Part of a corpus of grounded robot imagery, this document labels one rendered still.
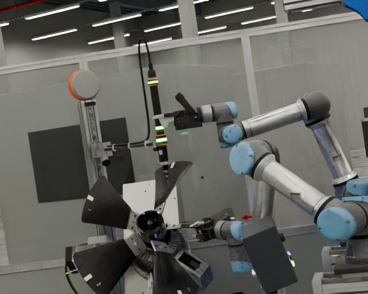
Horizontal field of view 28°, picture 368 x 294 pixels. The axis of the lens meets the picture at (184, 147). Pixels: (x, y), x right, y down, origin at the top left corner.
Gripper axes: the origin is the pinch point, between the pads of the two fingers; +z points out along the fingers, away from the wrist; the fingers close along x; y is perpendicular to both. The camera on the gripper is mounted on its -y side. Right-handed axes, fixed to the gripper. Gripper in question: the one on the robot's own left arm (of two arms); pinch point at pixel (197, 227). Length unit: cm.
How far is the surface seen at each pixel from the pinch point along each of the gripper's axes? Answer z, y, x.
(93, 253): 22.9, 38.0, -0.1
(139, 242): 18.1, 18.4, 1.5
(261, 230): -75, 24, -9
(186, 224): 4.7, 1.9, -1.7
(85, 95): 79, -4, -66
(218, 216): 2.4, -13.0, -0.9
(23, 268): 122, 36, 14
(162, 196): 19.9, 1.2, -13.8
